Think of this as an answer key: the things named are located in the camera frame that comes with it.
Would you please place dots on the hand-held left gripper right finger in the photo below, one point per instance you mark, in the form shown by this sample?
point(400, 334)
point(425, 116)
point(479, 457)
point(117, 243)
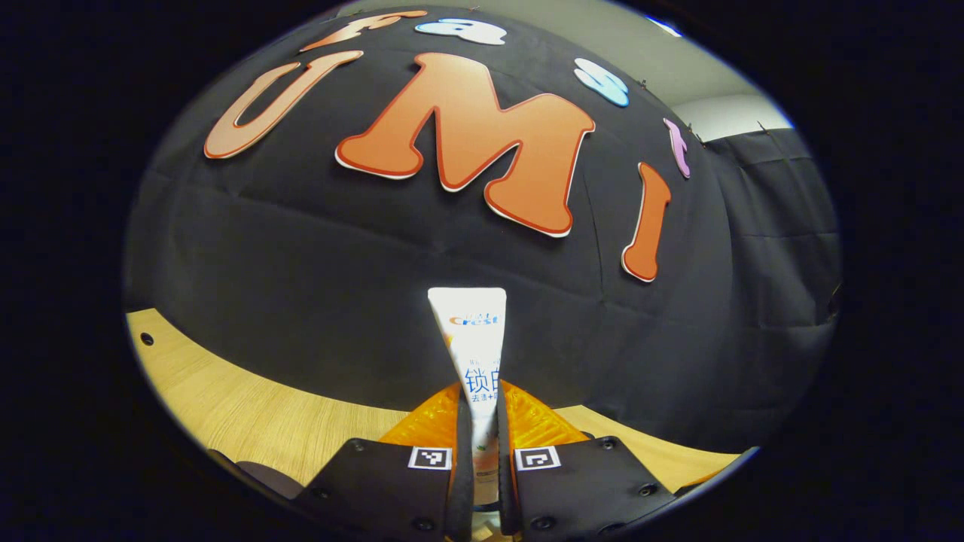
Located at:
point(587, 482)

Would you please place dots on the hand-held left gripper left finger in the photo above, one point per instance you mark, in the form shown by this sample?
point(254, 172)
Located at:
point(376, 482)

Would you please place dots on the dark round coaster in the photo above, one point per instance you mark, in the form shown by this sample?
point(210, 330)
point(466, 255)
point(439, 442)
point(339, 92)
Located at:
point(267, 476)

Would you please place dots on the white toothpaste tube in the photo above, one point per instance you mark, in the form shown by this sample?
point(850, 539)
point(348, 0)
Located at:
point(474, 346)

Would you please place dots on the wooden desktop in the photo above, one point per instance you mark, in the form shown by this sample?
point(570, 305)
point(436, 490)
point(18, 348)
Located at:
point(263, 414)

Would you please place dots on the black backdrop cloth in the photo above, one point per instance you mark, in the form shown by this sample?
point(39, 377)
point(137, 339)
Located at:
point(301, 263)

